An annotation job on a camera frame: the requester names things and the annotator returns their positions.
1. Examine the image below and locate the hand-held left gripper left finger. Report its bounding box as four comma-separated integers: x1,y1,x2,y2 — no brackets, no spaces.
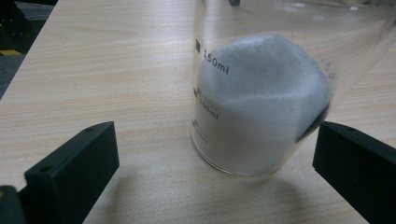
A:
18,120,120,224

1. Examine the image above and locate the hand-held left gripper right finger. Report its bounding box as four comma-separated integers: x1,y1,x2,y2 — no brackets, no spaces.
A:
312,120,396,224

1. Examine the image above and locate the white jar with dark lid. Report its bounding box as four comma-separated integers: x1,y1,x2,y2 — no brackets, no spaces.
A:
190,0,396,177

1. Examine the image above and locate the black stand with striped base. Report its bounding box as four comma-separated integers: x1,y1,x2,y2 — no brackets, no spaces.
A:
0,0,59,57

